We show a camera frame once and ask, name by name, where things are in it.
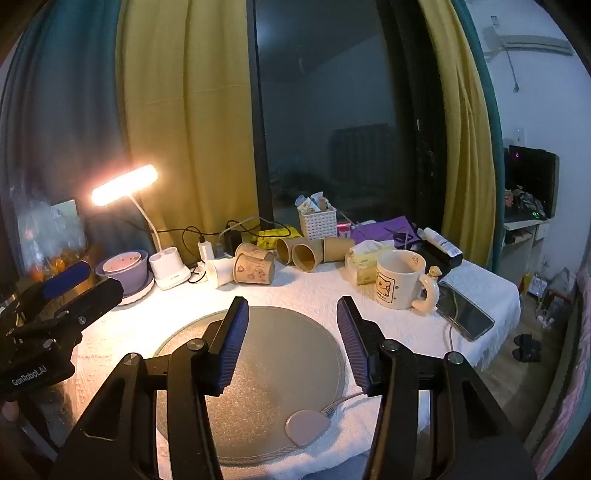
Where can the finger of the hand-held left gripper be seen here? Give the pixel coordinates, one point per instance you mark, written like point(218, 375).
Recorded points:
point(67, 279)
point(92, 300)

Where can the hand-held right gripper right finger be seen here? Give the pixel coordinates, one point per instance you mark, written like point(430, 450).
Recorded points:
point(353, 344)

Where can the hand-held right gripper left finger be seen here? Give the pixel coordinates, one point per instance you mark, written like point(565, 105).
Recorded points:
point(230, 344)

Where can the white cup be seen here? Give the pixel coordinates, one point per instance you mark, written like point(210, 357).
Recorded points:
point(220, 273)

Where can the printed brown paper cup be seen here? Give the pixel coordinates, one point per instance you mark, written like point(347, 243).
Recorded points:
point(254, 270)
point(254, 250)

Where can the plain brown paper cup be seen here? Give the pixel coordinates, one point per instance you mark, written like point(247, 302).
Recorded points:
point(339, 249)
point(287, 251)
point(305, 257)

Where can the pink inner bowl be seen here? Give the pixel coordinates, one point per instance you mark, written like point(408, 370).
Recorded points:
point(121, 264)

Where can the purple bowl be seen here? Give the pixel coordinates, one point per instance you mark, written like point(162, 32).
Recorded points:
point(134, 277)

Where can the white round plate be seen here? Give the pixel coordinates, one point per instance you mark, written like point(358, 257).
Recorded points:
point(141, 293)

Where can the clear plastic container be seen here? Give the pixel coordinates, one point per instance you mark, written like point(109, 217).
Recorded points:
point(51, 230)

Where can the round grey mat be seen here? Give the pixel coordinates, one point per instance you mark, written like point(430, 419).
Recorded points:
point(286, 350)

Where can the white textured tablecloth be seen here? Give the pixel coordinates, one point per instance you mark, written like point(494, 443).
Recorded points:
point(304, 288)

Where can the white bear print mug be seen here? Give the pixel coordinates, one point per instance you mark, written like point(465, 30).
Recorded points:
point(397, 284)

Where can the yellow tissue pack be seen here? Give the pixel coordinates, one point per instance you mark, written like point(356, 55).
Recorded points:
point(362, 265)

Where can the white charger plug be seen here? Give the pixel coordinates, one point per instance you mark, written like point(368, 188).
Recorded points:
point(205, 251)

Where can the pink teardrop controller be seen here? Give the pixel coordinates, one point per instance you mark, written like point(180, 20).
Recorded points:
point(305, 427)

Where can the black charger plug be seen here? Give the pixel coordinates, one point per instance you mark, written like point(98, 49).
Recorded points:
point(233, 241)

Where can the white desk lamp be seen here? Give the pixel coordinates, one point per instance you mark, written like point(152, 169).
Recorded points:
point(124, 184)

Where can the small pink box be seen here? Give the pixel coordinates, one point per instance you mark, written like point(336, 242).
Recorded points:
point(344, 230)

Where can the black smartphone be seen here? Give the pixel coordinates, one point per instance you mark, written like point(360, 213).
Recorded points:
point(466, 314)

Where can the black box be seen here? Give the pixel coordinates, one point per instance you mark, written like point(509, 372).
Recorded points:
point(434, 258)

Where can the yellow packet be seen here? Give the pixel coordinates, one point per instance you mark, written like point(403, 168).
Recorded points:
point(277, 234)

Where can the white woven basket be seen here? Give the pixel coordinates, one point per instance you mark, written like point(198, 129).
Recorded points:
point(318, 224)

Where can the white tube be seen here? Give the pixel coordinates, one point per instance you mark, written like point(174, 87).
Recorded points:
point(441, 240)

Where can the sachets in basket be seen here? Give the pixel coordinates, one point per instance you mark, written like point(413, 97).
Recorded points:
point(315, 203)

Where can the black slipper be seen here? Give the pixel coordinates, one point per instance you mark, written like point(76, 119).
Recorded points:
point(527, 354)
point(526, 340)

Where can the yellow curtain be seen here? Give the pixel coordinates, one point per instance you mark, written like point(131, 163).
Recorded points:
point(184, 115)
point(466, 161)

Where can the white television stand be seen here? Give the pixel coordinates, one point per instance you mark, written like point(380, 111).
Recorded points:
point(524, 233)

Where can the pink patterned blanket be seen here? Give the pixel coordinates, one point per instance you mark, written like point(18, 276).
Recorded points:
point(568, 392)

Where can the dark glass window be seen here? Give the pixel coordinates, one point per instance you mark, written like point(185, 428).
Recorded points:
point(323, 115)

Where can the black television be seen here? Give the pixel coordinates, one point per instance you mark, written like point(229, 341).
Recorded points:
point(531, 180)

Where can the white air conditioner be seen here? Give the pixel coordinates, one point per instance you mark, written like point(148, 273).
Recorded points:
point(531, 42)

